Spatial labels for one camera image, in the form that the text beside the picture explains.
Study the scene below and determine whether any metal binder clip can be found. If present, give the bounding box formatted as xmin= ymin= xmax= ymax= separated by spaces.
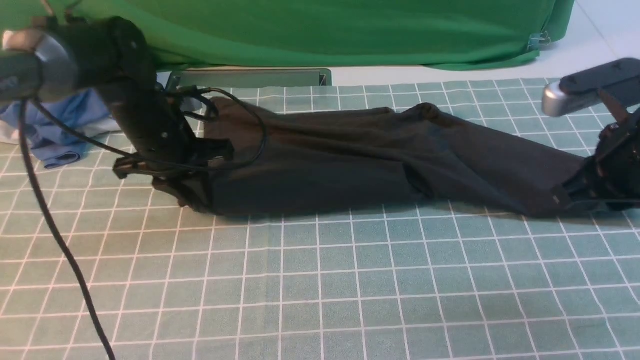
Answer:
xmin=526 ymin=31 xmax=553 ymax=51

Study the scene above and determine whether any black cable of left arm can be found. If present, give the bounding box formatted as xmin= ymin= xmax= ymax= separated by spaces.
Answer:
xmin=17 ymin=87 xmax=268 ymax=360

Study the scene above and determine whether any blue crumpled garment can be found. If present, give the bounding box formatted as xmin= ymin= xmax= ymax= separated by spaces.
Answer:
xmin=0 ymin=87 xmax=118 ymax=170

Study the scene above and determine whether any gray metal rail bracket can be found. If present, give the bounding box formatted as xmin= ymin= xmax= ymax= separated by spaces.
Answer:
xmin=165 ymin=68 xmax=333 ymax=91

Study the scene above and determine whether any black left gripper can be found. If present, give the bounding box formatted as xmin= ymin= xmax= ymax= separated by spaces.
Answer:
xmin=107 ymin=85 xmax=234 ymax=215

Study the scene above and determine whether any green backdrop cloth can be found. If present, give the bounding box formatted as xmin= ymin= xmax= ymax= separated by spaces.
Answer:
xmin=73 ymin=0 xmax=574 ymax=72

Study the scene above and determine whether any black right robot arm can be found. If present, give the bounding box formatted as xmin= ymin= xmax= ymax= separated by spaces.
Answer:
xmin=551 ymin=89 xmax=640 ymax=212

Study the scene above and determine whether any dark gray long-sleeve shirt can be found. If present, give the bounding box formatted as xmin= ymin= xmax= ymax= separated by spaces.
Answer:
xmin=152 ymin=96 xmax=591 ymax=218

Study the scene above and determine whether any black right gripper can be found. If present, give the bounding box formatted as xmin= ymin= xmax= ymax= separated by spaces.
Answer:
xmin=550 ymin=117 xmax=639 ymax=211

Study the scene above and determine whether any green checkered tablecloth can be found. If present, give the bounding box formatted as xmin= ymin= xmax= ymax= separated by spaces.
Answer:
xmin=0 ymin=79 xmax=640 ymax=360

